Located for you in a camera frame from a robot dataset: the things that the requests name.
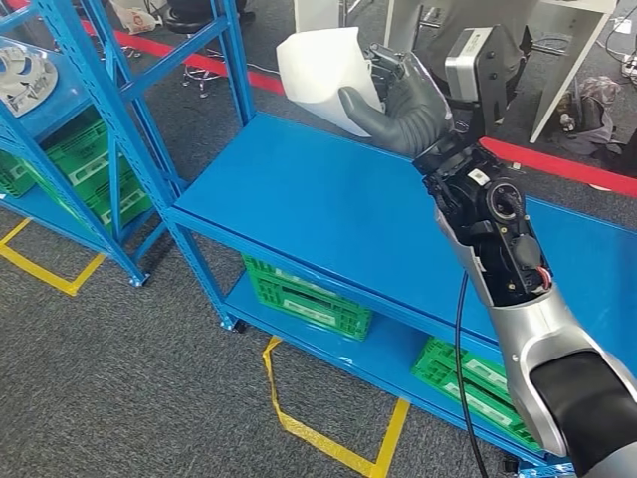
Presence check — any red barrier belt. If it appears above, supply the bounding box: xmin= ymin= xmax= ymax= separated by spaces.
xmin=5 ymin=0 xmax=637 ymax=199

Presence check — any white curved shell part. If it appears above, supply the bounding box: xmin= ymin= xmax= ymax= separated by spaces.
xmin=275 ymin=26 xmax=384 ymax=138

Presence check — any yellow floor tape outline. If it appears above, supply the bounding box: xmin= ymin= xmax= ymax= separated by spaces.
xmin=262 ymin=336 xmax=411 ymax=478
xmin=0 ymin=217 xmax=106 ymax=297

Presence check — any grey backpack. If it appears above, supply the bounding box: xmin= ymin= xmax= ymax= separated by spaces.
xmin=557 ymin=76 xmax=637 ymax=166

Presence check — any blue metal shelf rack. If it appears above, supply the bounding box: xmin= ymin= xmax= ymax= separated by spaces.
xmin=0 ymin=0 xmax=188 ymax=288
xmin=32 ymin=0 xmax=637 ymax=478

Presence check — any silver wheel cover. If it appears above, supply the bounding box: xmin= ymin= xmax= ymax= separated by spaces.
xmin=0 ymin=44 xmax=59 ymax=119

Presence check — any black round stool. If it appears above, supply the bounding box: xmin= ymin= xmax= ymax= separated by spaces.
xmin=162 ymin=0 xmax=250 ymax=101

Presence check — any white plastic bag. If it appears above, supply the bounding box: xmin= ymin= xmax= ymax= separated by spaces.
xmin=109 ymin=0 xmax=163 ymax=34

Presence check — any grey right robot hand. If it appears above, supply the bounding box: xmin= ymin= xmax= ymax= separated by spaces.
xmin=338 ymin=42 xmax=454 ymax=159

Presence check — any green plastic crate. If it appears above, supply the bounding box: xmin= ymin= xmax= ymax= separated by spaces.
xmin=45 ymin=119 xmax=125 ymax=189
xmin=411 ymin=358 xmax=543 ymax=453
xmin=79 ymin=167 xmax=152 ymax=229
xmin=423 ymin=338 xmax=509 ymax=390
xmin=0 ymin=151 xmax=36 ymax=199
xmin=242 ymin=255 xmax=374 ymax=343

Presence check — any white desk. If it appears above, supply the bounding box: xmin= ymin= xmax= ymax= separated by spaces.
xmin=383 ymin=0 xmax=618 ymax=144
xmin=293 ymin=0 xmax=340 ymax=33

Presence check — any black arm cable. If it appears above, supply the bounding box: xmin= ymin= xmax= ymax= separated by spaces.
xmin=454 ymin=271 xmax=491 ymax=478

